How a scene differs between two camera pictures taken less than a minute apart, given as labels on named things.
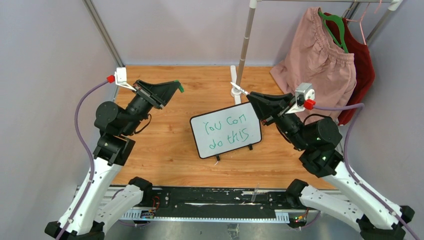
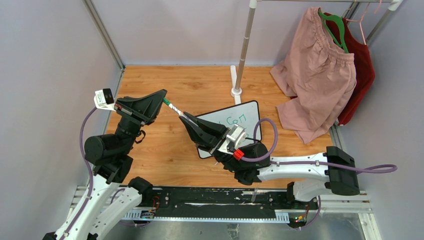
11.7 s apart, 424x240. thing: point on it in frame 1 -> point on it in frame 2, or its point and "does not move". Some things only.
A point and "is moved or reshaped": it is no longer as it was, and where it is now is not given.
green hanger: (339, 20) does not move
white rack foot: (236, 93) does not move
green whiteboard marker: (243, 90) -> (167, 102)
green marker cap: (181, 88) is moved or reshaped
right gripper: (273, 106) -> (204, 138)
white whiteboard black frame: (226, 129) does not move
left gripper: (162, 92) -> (151, 105)
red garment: (364, 68) does not move
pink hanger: (360, 20) does not move
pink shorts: (312, 56) does not move
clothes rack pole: (252, 6) does not move
